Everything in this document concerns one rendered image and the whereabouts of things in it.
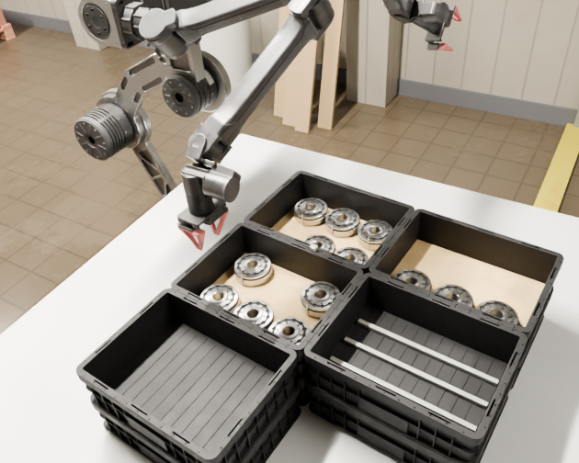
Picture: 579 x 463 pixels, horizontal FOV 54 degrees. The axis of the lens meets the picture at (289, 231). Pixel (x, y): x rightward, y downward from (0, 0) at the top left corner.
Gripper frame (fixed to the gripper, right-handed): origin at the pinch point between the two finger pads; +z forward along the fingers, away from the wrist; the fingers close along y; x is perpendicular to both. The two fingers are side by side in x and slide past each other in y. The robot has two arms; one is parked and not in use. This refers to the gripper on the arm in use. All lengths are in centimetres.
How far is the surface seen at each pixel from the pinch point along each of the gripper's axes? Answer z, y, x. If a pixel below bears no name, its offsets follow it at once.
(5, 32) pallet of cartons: 95, 223, 463
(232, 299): 20.4, 1.4, -2.8
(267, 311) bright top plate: 20.5, 2.8, -13.2
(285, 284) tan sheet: 23.3, 15.4, -9.8
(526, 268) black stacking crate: 21, 50, -63
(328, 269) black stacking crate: 16.7, 20.3, -20.7
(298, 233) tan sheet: 23.1, 35.0, -1.2
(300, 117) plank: 95, 209, 114
